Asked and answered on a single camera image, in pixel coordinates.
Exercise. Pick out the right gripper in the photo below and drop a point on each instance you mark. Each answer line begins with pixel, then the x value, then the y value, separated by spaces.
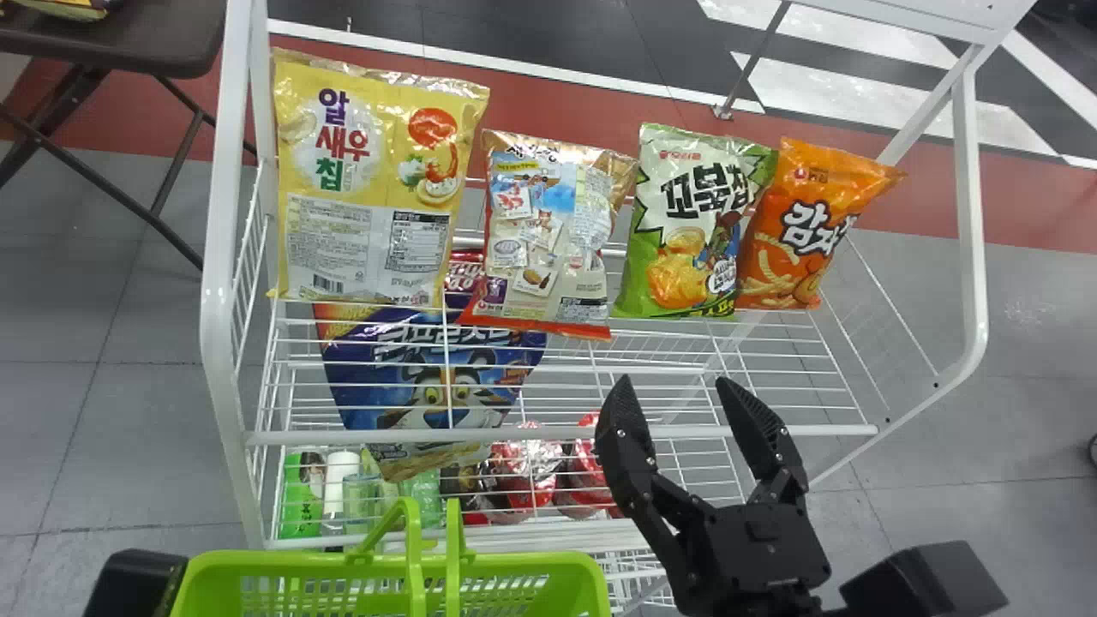
pixel 754 548

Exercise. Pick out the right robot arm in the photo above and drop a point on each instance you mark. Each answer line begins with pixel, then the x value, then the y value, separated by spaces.
pixel 771 607

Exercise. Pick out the green snack packet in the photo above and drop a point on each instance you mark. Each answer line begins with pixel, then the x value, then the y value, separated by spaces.
pixel 686 231

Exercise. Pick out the orange snack packet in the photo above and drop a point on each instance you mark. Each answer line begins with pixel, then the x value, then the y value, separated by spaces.
pixel 806 231

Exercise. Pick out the gold snack packet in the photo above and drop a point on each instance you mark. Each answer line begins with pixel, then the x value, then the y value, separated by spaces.
pixel 548 240

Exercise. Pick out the clear green bottle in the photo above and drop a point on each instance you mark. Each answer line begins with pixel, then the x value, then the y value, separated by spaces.
pixel 422 497

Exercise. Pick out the red snack packet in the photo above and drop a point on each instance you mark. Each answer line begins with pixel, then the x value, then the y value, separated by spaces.
pixel 465 276

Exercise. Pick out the blue cereal bag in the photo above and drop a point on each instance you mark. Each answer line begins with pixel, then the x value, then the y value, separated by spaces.
pixel 411 377

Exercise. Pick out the green basket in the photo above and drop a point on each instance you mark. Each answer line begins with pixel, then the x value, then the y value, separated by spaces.
pixel 386 587

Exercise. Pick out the white bottle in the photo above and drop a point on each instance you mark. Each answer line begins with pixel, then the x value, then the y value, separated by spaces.
pixel 340 484

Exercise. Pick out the yellow snack packet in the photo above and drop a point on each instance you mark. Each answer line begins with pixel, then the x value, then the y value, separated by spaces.
pixel 360 171

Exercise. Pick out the dark side table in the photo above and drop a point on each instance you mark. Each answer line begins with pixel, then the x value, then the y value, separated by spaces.
pixel 128 38

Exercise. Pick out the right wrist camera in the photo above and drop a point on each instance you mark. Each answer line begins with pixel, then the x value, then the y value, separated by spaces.
pixel 921 583

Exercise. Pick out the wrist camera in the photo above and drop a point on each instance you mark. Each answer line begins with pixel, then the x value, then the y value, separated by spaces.
pixel 133 587
pixel 921 583

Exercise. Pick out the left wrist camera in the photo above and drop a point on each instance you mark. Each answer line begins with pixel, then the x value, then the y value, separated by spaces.
pixel 133 587

